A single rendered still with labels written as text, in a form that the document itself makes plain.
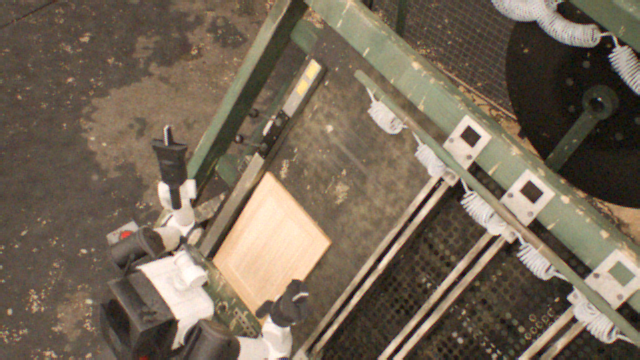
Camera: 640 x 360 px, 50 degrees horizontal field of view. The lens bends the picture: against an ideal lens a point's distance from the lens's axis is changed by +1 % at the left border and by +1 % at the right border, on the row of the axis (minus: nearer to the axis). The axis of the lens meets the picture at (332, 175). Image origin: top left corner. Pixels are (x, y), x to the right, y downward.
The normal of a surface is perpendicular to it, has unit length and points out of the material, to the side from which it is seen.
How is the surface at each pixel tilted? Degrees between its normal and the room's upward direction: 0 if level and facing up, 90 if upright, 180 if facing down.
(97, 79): 0
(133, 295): 23
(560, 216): 59
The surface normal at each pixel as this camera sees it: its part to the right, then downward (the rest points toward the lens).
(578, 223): -0.60, 0.09
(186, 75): 0.12, -0.59
